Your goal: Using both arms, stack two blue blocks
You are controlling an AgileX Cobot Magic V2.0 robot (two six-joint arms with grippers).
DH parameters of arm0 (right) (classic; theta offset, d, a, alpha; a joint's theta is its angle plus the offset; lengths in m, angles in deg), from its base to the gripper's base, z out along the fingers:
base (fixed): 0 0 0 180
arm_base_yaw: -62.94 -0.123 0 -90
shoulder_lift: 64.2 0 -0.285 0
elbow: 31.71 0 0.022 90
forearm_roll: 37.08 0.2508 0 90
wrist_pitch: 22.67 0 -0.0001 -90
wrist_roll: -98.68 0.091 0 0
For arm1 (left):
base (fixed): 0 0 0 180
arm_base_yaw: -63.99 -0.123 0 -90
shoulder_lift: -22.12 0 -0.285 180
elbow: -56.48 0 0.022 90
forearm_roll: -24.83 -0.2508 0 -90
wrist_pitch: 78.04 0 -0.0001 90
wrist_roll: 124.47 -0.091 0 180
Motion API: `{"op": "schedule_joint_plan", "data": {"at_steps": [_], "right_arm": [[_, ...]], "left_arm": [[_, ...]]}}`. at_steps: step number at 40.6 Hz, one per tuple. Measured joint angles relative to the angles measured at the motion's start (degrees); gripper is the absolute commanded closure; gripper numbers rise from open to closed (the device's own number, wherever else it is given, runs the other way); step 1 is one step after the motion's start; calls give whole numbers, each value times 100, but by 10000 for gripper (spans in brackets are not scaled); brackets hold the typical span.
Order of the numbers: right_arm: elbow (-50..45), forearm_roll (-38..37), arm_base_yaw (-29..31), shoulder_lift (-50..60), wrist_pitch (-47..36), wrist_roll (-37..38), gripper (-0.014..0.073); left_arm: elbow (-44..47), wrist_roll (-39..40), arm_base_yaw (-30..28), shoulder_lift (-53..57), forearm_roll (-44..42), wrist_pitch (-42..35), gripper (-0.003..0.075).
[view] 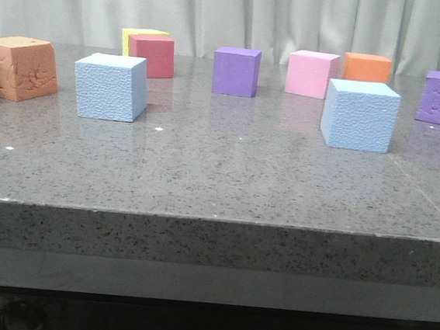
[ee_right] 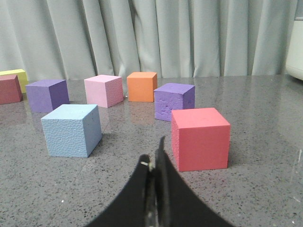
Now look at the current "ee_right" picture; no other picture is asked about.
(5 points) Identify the grey pleated curtain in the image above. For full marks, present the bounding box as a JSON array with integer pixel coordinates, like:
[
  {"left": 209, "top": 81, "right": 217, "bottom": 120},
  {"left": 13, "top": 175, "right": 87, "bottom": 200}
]
[{"left": 0, "top": 0, "right": 297, "bottom": 80}]

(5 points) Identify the dented purple foam cube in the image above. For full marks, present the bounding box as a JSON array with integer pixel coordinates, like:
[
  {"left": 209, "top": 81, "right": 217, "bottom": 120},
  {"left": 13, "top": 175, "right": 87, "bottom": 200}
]
[{"left": 154, "top": 83, "right": 195, "bottom": 122}]

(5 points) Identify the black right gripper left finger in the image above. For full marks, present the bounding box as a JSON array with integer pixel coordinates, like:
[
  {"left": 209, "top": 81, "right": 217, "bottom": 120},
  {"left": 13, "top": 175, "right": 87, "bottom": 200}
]
[{"left": 87, "top": 155, "right": 150, "bottom": 227}]

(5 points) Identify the dark red foam cube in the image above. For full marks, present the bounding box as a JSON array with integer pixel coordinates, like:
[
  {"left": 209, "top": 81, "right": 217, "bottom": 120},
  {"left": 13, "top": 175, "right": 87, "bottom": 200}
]
[{"left": 0, "top": 74, "right": 23, "bottom": 104}]

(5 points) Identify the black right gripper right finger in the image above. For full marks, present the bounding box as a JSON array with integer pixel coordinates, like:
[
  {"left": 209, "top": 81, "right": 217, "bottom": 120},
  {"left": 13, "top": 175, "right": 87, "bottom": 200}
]
[{"left": 155, "top": 137, "right": 232, "bottom": 227}]

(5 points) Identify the yellow foam cube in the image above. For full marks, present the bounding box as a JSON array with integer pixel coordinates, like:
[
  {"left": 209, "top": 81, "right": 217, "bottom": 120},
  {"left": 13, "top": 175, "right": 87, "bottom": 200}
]
[{"left": 0, "top": 69, "right": 28, "bottom": 94}]

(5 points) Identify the orange foam cube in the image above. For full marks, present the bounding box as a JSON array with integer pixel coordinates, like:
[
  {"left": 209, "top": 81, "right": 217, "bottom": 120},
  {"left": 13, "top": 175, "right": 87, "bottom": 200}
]
[{"left": 127, "top": 72, "right": 158, "bottom": 102}]

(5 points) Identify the white appliance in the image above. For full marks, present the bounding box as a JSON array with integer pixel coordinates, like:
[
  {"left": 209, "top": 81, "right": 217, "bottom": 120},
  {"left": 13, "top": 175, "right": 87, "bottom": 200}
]
[{"left": 285, "top": 0, "right": 303, "bottom": 81}]

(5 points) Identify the smooth purple foam cube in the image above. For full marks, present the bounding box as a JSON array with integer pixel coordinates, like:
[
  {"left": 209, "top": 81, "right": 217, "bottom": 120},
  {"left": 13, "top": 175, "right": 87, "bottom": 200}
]
[{"left": 26, "top": 79, "right": 70, "bottom": 113}]

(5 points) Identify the light blue foam cube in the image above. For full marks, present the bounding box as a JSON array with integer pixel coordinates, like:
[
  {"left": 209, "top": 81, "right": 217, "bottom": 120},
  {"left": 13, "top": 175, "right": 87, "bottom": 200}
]
[{"left": 41, "top": 104, "right": 102, "bottom": 157}]

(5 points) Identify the pink foam cube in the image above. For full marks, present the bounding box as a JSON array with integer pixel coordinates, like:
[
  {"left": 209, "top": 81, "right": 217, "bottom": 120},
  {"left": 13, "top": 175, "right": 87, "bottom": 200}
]
[{"left": 84, "top": 75, "right": 124, "bottom": 108}]

